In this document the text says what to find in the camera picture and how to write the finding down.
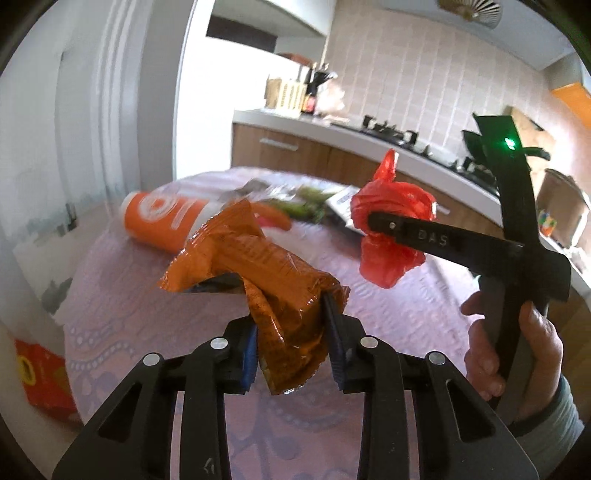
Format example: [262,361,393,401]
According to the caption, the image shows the orange snack wrapper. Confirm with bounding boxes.
[160,200,349,395]

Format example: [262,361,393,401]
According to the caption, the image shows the red plastic bag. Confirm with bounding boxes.
[351,149,437,289]

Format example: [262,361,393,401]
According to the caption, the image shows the orange peel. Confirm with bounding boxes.
[252,202,291,231]

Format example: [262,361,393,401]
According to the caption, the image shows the grey right sleeve forearm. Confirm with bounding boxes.
[509,376,584,479]

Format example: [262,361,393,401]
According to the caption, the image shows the white kitchen countertop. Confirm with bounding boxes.
[232,109,591,296]

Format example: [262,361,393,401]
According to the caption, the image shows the brown wooden kitchen cabinets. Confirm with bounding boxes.
[231,121,590,421]

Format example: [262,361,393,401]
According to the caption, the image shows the right hand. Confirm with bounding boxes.
[460,291,565,423]

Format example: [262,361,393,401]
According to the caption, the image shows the colourful puzzle cube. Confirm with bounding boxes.
[538,210,557,237]

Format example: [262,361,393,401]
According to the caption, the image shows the brown rice cooker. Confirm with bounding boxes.
[536,168,590,249]

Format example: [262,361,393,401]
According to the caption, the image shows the black wok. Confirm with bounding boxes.
[462,130,551,170]

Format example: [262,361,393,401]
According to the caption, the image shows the wooden cutting board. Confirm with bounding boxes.
[504,106,556,192]

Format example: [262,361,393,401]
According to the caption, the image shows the black and white wrapper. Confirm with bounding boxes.
[325,185,363,235]

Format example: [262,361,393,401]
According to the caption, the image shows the pink patterned tablecloth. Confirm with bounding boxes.
[54,165,484,480]

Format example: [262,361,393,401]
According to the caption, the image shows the black gas stove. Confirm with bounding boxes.
[329,115,499,197]

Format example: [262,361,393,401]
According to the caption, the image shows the red box on floor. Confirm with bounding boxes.
[14,339,81,424]

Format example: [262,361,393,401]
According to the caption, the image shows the clear plastic bag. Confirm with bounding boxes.
[315,80,345,116]

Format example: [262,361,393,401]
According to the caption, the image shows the dark soy sauce bottle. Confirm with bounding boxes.
[301,63,318,115]

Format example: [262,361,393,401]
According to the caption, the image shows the beige slotted utensil basket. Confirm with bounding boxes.
[264,78,305,112]

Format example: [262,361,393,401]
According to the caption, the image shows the orange wall cabinet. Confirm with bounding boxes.
[551,82,591,128]

